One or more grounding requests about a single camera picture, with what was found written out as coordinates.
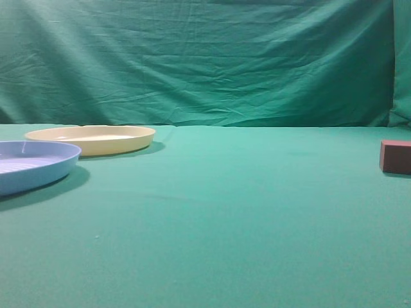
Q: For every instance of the blue plastic plate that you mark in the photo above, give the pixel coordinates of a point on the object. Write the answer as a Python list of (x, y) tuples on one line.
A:
[(27, 165)]

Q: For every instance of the green backdrop cloth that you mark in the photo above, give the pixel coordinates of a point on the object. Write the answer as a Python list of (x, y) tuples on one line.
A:
[(215, 63)]

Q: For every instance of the yellow plastic plate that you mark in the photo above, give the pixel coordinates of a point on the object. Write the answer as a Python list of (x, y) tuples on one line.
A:
[(98, 140)]

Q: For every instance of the red-brown cube block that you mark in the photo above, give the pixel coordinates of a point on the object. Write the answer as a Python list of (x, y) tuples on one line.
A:
[(395, 157)]

